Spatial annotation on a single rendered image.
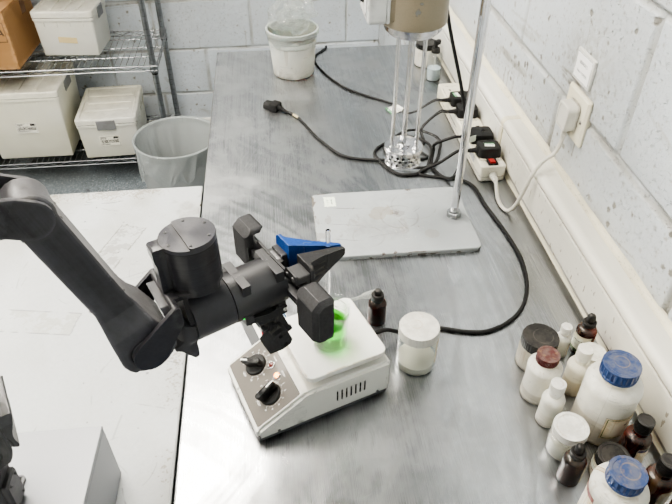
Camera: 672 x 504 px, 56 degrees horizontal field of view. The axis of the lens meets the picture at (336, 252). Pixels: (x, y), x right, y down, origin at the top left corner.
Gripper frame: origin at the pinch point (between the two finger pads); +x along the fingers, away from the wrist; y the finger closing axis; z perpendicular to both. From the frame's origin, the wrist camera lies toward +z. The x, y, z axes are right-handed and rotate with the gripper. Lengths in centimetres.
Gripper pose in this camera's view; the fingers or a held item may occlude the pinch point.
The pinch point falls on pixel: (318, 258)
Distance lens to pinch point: 74.5
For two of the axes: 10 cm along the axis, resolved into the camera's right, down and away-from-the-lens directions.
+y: 5.7, 5.3, -6.3
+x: 8.2, -3.6, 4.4
